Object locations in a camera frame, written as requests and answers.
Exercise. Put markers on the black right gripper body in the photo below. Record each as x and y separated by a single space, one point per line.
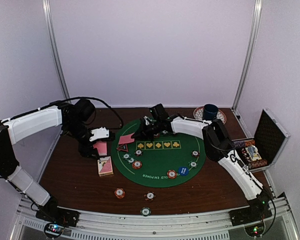
150 130

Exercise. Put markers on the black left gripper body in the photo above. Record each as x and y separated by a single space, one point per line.
84 149

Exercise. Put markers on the red backed card gripper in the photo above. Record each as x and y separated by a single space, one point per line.
126 139
101 148

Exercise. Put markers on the red backed card deck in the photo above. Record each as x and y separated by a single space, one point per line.
104 165

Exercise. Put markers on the red 5 chip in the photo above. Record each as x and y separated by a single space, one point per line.
137 164
171 174

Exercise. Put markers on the red chip stack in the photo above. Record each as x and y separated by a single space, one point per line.
120 193

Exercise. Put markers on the brown 100 chip stack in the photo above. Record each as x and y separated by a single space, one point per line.
149 196

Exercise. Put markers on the green 20 chip stack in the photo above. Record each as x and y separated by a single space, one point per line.
145 211

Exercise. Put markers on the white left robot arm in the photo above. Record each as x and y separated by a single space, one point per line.
61 115

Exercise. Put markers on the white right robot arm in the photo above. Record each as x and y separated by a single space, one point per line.
218 148

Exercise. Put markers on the black red triangular dealer button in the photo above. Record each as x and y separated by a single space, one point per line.
122 148

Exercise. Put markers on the playing card box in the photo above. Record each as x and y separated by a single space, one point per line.
107 174

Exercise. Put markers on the round green poker mat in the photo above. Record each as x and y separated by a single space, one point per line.
166 152

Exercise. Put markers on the patterned saucer plate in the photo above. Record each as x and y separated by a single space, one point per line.
198 114

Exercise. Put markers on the blue small blind button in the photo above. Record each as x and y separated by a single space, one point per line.
183 171

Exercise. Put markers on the dark blue mug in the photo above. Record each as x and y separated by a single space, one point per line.
210 112

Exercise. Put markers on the aluminium poker chip case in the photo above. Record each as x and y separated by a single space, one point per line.
263 149

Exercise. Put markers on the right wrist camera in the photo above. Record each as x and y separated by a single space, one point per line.
159 115

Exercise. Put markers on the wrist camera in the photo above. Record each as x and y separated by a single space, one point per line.
159 115
101 134

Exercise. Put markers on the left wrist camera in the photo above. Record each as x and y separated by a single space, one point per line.
101 134

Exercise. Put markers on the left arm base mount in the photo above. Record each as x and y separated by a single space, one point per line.
58 218

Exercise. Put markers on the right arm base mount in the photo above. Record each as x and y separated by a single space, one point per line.
257 219

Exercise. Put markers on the left aluminium frame post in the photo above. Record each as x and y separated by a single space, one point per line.
46 5

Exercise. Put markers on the aluminium frame post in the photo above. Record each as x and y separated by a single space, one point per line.
46 5
254 30

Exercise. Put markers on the right aluminium frame post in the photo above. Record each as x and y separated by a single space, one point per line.
254 30

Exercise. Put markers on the aluminium table front rail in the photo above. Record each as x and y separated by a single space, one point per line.
214 225

